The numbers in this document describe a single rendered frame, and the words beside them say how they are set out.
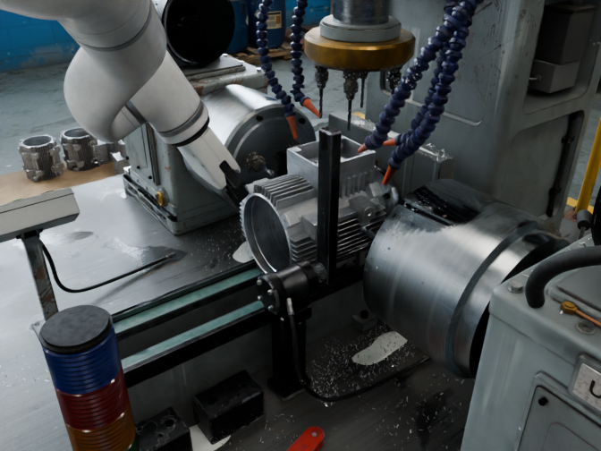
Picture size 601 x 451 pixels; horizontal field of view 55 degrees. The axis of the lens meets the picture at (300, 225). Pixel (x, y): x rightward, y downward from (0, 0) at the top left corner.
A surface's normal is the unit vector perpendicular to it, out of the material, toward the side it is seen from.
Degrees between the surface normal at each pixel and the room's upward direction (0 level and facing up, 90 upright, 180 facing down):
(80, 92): 87
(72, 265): 0
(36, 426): 0
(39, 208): 53
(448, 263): 47
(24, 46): 90
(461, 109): 90
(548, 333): 90
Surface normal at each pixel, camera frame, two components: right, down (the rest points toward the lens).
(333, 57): -0.54, 0.43
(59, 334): 0.00, -0.86
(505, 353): -0.81, 0.29
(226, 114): -0.43, -0.57
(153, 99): 0.39, 0.59
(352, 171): 0.57, 0.41
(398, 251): -0.69, -0.20
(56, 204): 0.47, -0.20
